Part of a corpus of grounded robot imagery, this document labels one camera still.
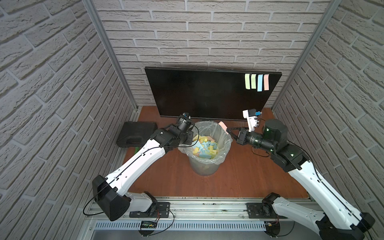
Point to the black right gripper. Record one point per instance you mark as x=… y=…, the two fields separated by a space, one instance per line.
x=242 y=134

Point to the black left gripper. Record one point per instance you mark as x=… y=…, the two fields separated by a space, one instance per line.
x=188 y=137

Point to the clear plastic bin liner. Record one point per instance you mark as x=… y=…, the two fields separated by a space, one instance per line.
x=212 y=129

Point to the yellow-green sticky note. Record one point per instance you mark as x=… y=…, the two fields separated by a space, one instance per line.
x=253 y=81

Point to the blue sticky note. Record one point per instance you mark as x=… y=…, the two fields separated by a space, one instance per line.
x=260 y=83

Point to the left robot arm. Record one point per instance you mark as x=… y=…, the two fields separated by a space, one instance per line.
x=111 y=193

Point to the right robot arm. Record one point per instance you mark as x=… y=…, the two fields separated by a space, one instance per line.
x=337 y=219

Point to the pile of discarded sticky notes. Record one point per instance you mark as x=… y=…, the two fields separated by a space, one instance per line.
x=205 y=147

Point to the black AOC monitor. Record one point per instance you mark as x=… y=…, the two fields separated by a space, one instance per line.
x=207 y=94

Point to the green sticky note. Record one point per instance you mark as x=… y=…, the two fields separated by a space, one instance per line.
x=247 y=82

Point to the grey waste bin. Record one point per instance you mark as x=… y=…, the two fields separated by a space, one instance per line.
x=205 y=167

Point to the black plastic tool case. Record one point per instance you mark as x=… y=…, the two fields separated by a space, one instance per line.
x=135 y=134

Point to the left small circuit board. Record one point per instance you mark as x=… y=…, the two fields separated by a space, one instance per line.
x=148 y=225

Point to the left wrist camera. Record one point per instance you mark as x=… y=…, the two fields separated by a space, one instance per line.
x=186 y=117

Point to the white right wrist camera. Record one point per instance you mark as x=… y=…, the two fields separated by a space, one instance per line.
x=252 y=117

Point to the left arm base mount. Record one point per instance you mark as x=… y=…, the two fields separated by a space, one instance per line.
x=156 y=210

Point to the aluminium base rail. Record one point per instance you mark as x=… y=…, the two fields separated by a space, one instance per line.
x=187 y=214

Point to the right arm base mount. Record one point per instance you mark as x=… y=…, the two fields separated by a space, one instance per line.
x=262 y=211

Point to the left aluminium corner post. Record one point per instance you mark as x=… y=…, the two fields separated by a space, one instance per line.
x=95 y=18

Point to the aluminium corner post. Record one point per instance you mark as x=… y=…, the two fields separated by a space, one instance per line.
x=323 y=23
x=95 y=18

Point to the right aluminium corner post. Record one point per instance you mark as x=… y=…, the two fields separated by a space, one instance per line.
x=323 y=23

